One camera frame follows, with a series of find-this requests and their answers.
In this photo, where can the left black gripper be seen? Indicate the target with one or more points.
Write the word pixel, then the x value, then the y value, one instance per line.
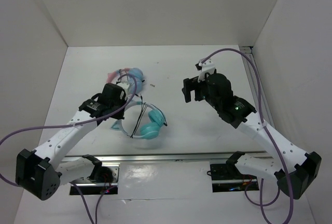
pixel 119 115

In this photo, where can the aluminium front rail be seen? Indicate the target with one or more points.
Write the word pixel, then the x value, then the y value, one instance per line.
pixel 166 157

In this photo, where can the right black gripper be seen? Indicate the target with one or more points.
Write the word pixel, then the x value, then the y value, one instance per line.
pixel 190 84

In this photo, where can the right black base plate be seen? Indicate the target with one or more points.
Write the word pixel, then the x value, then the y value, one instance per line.
pixel 225 181

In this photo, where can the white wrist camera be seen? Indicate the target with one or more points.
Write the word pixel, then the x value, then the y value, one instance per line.
pixel 204 67
pixel 128 88

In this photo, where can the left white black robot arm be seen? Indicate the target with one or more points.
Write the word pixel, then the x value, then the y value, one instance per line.
pixel 41 171

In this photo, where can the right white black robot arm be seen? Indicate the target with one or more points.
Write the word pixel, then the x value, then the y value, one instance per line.
pixel 292 168

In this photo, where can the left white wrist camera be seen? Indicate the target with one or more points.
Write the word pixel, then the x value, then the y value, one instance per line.
pixel 128 88

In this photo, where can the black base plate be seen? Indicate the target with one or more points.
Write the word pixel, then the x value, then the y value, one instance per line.
pixel 225 181
pixel 107 181

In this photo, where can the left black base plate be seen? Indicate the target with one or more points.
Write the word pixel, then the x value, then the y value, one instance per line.
pixel 107 181

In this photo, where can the pink blue cat-ear headphones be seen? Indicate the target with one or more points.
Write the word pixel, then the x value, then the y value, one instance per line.
pixel 129 75

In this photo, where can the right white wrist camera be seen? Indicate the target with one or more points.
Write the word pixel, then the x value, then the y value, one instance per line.
pixel 204 67

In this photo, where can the aluminium side rail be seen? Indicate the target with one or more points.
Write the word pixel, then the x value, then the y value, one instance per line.
pixel 253 84

